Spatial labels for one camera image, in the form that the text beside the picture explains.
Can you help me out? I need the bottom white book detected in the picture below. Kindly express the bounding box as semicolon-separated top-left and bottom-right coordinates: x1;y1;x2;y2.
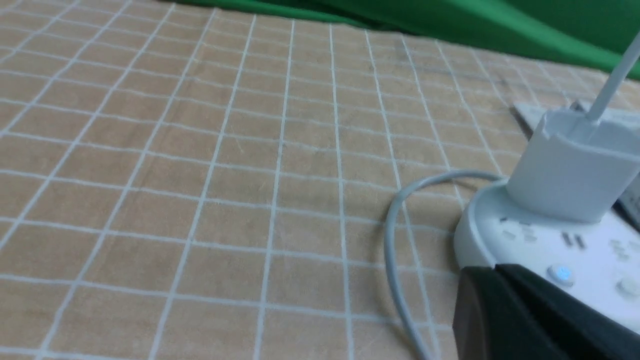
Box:
513;99;640;229

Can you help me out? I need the checkered beige tablecloth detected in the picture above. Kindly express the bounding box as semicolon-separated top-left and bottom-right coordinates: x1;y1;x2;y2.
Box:
0;0;606;360

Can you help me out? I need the grey lamp power cable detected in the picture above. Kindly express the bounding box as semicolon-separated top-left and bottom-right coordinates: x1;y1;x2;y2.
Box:
384;170;509;360

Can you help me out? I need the green backdrop cloth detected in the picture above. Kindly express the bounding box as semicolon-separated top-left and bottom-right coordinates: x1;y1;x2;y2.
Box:
185;0;640;72

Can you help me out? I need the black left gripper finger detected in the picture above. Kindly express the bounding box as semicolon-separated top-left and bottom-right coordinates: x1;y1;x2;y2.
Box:
452;264;640;360

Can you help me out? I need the white desk lamp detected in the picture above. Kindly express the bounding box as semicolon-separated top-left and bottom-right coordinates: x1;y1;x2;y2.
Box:
454;36;640;333

